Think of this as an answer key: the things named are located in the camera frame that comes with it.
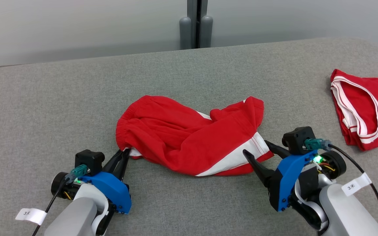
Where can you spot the grey cylindrical post foot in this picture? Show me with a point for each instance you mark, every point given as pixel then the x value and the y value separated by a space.
pixel 206 31
pixel 185 32

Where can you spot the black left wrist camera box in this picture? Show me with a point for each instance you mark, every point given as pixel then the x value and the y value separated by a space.
pixel 89 160

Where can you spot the grey metal partition post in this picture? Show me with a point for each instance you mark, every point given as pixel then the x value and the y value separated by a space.
pixel 192 16

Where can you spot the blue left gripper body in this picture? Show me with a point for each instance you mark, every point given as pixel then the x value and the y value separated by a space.
pixel 113 191

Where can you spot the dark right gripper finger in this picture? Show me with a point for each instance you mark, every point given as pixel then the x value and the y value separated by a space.
pixel 279 151
pixel 259 168

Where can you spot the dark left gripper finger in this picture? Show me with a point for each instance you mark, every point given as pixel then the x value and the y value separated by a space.
pixel 114 164
pixel 124 164

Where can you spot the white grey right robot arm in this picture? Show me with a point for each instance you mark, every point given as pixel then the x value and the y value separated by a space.
pixel 343 213

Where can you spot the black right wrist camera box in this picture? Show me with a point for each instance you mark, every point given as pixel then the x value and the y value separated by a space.
pixel 297 139

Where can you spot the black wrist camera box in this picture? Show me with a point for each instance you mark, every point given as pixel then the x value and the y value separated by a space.
pixel 297 139
pixel 89 160

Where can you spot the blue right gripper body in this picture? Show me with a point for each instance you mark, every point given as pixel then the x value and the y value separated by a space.
pixel 285 183

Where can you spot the red jersey with white trim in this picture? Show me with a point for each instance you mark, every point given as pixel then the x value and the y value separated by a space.
pixel 366 111

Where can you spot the red shorts with white stripe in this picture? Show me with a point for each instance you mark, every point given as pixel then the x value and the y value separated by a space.
pixel 182 137

